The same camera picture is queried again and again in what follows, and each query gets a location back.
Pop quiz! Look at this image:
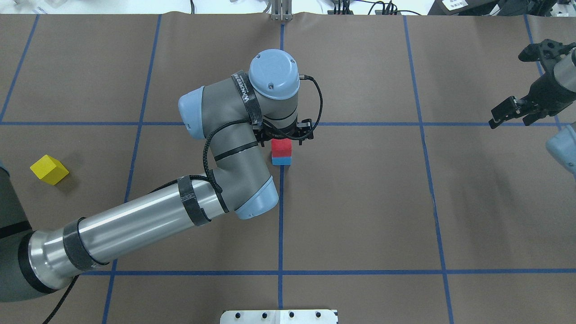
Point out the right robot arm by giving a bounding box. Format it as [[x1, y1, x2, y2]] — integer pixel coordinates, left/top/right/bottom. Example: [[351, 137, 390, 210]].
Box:
[[487, 39, 576, 178]]

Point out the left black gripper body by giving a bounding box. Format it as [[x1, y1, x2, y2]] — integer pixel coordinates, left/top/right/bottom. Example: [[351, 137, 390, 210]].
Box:
[[261, 118, 299, 140]]

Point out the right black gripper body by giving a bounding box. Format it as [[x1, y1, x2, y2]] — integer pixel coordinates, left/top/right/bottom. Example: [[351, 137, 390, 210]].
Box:
[[524, 72, 576, 116]]

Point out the aluminium frame post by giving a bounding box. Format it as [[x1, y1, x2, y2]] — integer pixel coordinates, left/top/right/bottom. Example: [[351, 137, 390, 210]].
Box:
[[265, 0, 293, 22]]

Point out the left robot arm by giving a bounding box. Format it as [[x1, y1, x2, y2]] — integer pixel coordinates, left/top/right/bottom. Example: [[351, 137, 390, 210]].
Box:
[[0, 49, 315, 303]]

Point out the brown paper table cover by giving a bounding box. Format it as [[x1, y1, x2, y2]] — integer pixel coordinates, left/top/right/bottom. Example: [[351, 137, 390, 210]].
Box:
[[1, 13, 575, 324]]

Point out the white mounting plate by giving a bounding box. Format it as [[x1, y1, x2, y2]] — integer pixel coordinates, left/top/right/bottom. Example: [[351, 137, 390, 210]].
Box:
[[220, 309, 339, 324]]

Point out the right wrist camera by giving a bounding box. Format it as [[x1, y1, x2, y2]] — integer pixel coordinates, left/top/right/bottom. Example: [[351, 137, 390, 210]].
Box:
[[518, 39, 576, 71]]

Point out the blue wooden block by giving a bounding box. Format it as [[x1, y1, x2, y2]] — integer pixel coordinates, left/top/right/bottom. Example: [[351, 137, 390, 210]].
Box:
[[271, 157, 292, 166]]

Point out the red wooden block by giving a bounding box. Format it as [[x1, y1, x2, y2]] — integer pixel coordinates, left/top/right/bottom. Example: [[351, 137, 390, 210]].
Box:
[[271, 138, 293, 158]]

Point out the yellow wooden block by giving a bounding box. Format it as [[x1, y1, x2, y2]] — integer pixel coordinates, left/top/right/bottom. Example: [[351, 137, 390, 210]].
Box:
[[30, 154, 69, 186]]

